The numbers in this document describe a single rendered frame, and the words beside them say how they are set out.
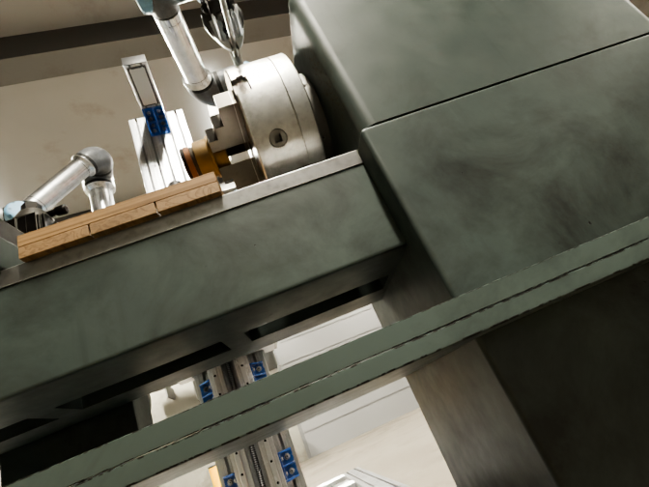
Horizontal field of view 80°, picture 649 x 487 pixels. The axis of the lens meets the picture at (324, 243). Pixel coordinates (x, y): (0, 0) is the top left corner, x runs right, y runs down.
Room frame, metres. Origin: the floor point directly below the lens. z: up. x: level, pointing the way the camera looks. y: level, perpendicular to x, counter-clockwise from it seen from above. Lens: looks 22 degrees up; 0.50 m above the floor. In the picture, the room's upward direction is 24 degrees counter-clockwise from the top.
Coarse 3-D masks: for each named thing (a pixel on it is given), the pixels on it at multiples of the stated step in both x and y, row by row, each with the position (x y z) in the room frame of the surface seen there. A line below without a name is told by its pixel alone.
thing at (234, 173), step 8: (248, 160) 0.69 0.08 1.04; (224, 168) 0.68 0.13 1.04; (232, 168) 0.69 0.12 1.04; (240, 168) 0.69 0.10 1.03; (248, 168) 0.70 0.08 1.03; (256, 168) 0.70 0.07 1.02; (224, 176) 0.69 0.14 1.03; (232, 176) 0.69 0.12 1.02; (240, 176) 0.70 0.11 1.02; (248, 176) 0.70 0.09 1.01; (256, 176) 0.71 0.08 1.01; (240, 184) 0.70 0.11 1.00; (248, 184) 0.71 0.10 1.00
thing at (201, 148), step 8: (192, 144) 0.64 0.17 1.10; (200, 144) 0.64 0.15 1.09; (208, 144) 0.64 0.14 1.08; (184, 152) 0.64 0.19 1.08; (192, 152) 0.64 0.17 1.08; (200, 152) 0.64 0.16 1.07; (208, 152) 0.64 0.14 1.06; (216, 152) 0.66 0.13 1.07; (224, 152) 0.66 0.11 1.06; (184, 160) 0.64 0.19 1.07; (192, 160) 0.65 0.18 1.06; (200, 160) 0.65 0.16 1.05; (208, 160) 0.65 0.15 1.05; (216, 160) 0.67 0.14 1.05; (224, 160) 0.67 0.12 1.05; (192, 168) 0.65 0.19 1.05; (200, 168) 0.66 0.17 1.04; (208, 168) 0.66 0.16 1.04; (216, 168) 0.67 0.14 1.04; (192, 176) 0.67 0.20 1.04; (216, 176) 0.70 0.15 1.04
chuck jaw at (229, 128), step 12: (240, 84) 0.55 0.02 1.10; (216, 96) 0.56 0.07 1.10; (228, 96) 0.56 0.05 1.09; (228, 108) 0.56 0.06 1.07; (216, 120) 0.60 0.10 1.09; (228, 120) 0.59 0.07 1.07; (240, 120) 0.60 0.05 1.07; (216, 132) 0.61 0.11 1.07; (228, 132) 0.62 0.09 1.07; (240, 132) 0.63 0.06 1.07; (216, 144) 0.63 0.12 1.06; (228, 144) 0.65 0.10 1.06
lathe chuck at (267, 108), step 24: (240, 72) 0.55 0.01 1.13; (264, 72) 0.55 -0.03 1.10; (240, 96) 0.54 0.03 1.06; (264, 96) 0.55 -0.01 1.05; (288, 96) 0.56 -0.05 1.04; (264, 120) 0.56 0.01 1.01; (288, 120) 0.58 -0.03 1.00; (264, 144) 0.58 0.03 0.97; (288, 144) 0.60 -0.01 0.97; (264, 168) 0.61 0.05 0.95; (288, 168) 0.63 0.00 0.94
